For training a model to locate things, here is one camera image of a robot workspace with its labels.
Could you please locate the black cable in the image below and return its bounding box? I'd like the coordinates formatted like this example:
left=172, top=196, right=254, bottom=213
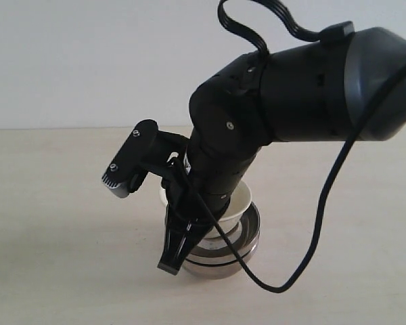
left=172, top=0, right=406, bottom=295

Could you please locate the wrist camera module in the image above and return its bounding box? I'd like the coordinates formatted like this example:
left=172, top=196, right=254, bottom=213
left=101, top=119, right=188, bottom=198

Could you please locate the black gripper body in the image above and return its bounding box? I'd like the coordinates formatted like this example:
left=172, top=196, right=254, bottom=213
left=165, top=135, right=257, bottom=230

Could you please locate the smooth stainless steel bowl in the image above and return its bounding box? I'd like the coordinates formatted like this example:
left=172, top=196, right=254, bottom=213
left=182, top=247, right=243, bottom=280

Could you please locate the ribbed stainless steel bowl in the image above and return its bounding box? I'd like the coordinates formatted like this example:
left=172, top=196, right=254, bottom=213
left=192, top=202, right=261, bottom=262

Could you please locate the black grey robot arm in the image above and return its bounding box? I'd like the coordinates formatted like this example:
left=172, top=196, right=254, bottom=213
left=158, top=23, right=406, bottom=274

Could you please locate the white ceramic floral bowl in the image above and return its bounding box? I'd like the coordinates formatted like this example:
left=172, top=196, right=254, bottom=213
left=158, top=181, right=253, bottom=238

